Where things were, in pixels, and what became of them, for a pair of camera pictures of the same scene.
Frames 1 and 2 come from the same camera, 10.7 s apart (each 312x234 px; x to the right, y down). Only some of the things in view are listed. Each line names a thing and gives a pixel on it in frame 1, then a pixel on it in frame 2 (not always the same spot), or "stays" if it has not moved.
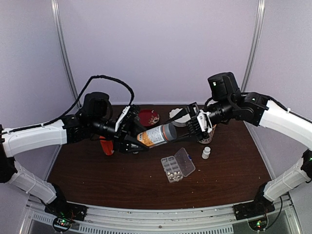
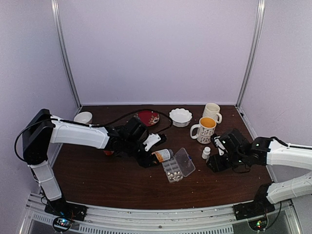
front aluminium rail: x=282 y=221 stays
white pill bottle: x=206 y=152 stays
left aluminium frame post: x=57 y=24 stays
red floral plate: x=148 y=117 stays
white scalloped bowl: x=181 y=122 stays
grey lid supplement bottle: x=157 y=135 to x=164 y=155
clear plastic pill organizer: x=175 y=167 stays
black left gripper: x=121 y=139 to x=146 y=162
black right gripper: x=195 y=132 to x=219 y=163
